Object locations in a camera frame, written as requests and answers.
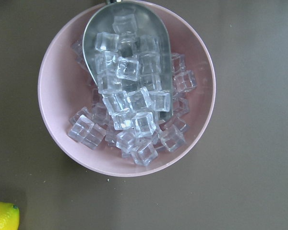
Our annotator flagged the pink bowl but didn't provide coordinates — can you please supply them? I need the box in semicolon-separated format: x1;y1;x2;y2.
37;1;216;177

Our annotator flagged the steel ice scoop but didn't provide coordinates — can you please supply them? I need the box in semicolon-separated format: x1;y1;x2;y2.
82;0;173;122

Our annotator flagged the yellow lemon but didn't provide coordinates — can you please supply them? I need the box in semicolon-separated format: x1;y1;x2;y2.
0;202;20;230

